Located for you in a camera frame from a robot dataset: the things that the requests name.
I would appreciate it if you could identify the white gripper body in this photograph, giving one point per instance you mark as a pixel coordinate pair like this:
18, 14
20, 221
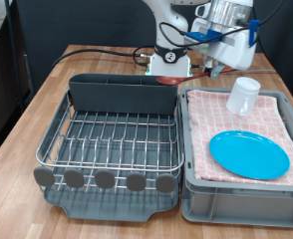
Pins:
239, 54

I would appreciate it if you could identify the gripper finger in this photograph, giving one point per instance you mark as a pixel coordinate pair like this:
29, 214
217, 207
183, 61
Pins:
206, 69
217, 71

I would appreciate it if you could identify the brown wooden spoon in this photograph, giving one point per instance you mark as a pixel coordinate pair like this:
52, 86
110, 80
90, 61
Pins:
168, 80

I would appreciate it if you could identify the blue plate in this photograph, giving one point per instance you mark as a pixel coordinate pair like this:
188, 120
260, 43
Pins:
249, 154

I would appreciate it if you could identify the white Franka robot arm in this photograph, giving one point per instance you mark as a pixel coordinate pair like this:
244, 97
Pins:
171, 30

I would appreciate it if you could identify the grey dish drying rack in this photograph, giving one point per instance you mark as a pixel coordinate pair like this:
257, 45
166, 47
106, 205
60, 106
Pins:
120, 209

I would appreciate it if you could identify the white mug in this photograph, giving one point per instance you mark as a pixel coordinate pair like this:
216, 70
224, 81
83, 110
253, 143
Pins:
242, 96

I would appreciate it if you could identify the pink checked cloth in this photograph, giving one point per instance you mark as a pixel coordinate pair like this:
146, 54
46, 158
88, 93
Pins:
213, 116

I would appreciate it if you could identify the dark grey cutlery holder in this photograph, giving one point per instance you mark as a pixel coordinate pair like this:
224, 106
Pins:
120, 96

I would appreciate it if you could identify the grey plastic crate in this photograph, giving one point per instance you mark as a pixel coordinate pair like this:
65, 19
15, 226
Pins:
239, 205

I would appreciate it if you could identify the blue mounted wrist camera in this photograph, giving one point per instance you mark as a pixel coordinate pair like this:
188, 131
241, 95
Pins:
206, 35

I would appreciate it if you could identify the dark metal frame pole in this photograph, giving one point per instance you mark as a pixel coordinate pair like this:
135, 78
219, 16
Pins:
15, 59

